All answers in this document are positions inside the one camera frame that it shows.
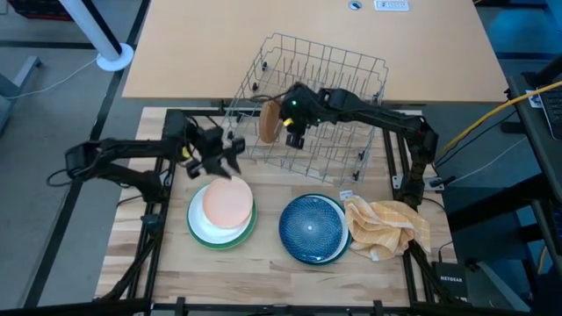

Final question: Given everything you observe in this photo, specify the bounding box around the white desk power outlet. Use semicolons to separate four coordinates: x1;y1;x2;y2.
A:
373;0;411;12

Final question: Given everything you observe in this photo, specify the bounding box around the brown divided wooden plate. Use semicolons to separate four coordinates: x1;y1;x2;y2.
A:
258;99;285;145

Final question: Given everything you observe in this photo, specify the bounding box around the light tan desk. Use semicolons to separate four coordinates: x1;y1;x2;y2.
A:
121;0;510;105

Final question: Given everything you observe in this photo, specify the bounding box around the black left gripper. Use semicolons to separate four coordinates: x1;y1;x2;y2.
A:
186;126;246;179

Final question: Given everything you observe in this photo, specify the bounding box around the dark red crate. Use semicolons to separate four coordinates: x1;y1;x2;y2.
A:
6;0;74;22

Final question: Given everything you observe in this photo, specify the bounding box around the white floor cable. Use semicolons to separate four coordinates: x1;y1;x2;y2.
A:
7;55;101;101
447;135;528;186

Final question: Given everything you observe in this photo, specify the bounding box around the yellow checked cloth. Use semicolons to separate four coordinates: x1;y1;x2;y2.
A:
342;195;432;263

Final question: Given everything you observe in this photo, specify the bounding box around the grey desk leg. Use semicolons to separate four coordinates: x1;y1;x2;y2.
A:
0;54;44;135

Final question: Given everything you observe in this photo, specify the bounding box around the light green plate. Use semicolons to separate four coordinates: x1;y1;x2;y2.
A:
185;182;259;251

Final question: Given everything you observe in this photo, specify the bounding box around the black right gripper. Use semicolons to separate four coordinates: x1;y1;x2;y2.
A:
280;82;328;150

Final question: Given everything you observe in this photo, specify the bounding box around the dark green plate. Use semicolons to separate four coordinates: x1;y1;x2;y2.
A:
277;192;353;266

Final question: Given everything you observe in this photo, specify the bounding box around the black Netgear network switch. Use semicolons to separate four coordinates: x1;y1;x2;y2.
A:
431;261;469;300

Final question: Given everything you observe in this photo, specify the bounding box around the black side desk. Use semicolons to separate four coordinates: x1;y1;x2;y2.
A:
445;54;562;282

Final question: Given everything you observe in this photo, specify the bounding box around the black keyboard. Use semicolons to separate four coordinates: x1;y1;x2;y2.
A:
538;85;562;141

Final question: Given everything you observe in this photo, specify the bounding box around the grey wire dish rack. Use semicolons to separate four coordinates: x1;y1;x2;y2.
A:
220;32;391;186

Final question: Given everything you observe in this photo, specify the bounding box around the peach plastic plate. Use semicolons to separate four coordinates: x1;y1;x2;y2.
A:
201;175;255;229

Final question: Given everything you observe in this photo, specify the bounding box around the black aluminium rig frame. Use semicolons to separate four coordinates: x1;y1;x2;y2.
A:
94;106;469;316

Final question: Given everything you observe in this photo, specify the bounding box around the white pole with round base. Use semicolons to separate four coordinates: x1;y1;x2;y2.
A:
58;0;135;73

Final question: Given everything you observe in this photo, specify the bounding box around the yellow cable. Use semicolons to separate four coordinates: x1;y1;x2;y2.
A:
436;80;562;154

